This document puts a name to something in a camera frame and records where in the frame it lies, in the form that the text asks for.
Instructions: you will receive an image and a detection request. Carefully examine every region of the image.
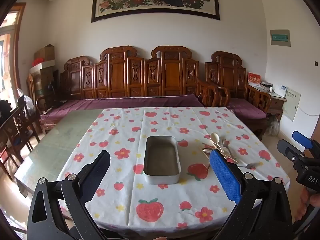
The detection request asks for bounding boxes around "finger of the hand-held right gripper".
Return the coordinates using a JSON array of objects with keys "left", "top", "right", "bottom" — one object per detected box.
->
[
  {"left": 292, "top": 130, "right": 320, "bottom": 155},
  {"left": 277, "top": 139, "right": 310, "bottom": 165}
]

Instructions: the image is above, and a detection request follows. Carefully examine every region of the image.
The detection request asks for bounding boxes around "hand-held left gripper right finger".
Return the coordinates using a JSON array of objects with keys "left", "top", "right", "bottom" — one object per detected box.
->
[{"left": 209, "top": 149, "right": 297, "bottom": 240}]

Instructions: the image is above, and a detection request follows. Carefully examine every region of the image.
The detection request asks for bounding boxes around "wooden side table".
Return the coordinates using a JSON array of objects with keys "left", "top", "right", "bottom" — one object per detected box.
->
[{"left": 269, "top": 92, "right": 287, "bottom": 123}]

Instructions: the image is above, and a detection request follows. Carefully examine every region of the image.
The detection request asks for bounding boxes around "long purple sofa cushion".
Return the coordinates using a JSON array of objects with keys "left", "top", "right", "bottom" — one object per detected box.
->
[{"left": 40, "top": 94, "right": 204, "bottom": 121}]

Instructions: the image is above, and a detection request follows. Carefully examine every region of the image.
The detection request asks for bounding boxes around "brown cardboard box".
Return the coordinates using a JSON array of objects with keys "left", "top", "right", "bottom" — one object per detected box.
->
[{"left": 34, "top": 44, "right": 55, "bottom": 62}]

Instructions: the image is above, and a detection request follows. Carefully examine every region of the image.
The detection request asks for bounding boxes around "white cardboard box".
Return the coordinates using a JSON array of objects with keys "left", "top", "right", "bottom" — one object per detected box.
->
[{"left": 29, "top": 60, "right": 56, "bottom": 76}]

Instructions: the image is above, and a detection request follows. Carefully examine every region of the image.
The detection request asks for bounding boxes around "dark bag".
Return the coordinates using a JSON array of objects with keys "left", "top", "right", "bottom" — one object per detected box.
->
[{"left": 0, "top": 99, "right": 16, "bottom": 127}]

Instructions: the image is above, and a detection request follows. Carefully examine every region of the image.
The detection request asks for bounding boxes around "white plastic spoon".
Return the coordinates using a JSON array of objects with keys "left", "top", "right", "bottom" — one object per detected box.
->
[{"left": 209, "top": 132, "right": 222, "bottom": 153}]

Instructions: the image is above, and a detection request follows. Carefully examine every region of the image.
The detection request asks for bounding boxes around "grey fluffy duster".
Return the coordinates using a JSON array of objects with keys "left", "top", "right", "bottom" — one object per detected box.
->
[{"left": 266, "top": 115, "right": 281, "bottom": 136}]

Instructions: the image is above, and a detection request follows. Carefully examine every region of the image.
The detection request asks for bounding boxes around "white cable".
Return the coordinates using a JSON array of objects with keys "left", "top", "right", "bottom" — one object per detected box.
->
[{"left": 297, "top": 104, "right": 320, "bottom": 117}]

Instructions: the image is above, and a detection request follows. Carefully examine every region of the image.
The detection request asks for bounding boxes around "purple armchair cushion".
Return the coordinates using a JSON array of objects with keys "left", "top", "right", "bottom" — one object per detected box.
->
[{"left": 227, "top": 97, "right": 267, "bottom": 119}]

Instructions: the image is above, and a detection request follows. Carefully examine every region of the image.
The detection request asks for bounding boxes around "long carved wooden sofa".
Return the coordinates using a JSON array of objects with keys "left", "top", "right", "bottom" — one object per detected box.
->
[{"left": 60, "top": 45, "right": 230, "bottom": 108}]

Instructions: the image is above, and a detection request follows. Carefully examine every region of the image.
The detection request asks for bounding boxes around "person's right hand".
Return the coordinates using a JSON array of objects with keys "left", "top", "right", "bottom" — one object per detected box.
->
[{"left": 300, "top": 186, "right": 320, "bottom": 213}]

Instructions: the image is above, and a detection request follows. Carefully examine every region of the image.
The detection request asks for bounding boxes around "strawberry print tablecloth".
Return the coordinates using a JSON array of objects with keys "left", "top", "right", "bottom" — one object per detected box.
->
[{"left": 56, "top": 107, "right": 290, "bottom": 233}]

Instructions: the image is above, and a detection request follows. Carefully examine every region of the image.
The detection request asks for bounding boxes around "metal fork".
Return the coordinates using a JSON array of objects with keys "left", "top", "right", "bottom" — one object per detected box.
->
[{"left": 221, "top": 138, "right": 237, "bottom": 160}]

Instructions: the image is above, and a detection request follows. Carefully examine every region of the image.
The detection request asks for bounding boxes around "rectangular metal container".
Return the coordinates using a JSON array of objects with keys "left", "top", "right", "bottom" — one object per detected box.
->
[{"left": 143, "top": 136, "right": 181, "bottom": 185}]

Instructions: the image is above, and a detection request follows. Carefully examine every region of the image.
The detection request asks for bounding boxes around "dark wooden dining chair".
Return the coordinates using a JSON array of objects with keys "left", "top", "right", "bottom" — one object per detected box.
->
[{"left": 7, "top": 102, "right": 41, "bottom": 155}]

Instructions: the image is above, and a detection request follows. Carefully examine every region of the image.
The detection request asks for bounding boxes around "clear plastic bag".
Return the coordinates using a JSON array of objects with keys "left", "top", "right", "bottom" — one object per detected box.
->
[{"left": 17, "top": 88, "right": 36, "bottom": 115}]

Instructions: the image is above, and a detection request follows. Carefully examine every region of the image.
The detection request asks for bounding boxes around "white wall electric panel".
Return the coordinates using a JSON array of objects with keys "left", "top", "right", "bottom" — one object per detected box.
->
[{"left": 282, "top": 88, "right": 302, "bottom": 122}]

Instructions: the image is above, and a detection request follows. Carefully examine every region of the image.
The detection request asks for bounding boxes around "carved wooden armchair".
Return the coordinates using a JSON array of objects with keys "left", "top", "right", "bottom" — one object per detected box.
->
[{"left": 205, "top": 51, "right": 272, "bottom": 140}]

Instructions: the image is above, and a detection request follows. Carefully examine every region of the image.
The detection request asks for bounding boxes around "green and white wall panel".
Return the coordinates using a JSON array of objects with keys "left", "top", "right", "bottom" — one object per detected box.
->
[{"left": 270, "top": 29, "right": 292, "bottom": 47}]

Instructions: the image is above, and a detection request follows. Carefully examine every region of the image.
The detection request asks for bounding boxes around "wooden door frame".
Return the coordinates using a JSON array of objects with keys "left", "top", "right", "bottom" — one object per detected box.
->
[{"left": 0, "top": 2, "right": 27, "bottom": 98}]

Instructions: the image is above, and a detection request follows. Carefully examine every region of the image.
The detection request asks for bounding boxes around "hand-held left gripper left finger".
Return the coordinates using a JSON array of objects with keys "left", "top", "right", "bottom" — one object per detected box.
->
[{"left": 26, "top": 150, "right": 111, "bottom": 240}]

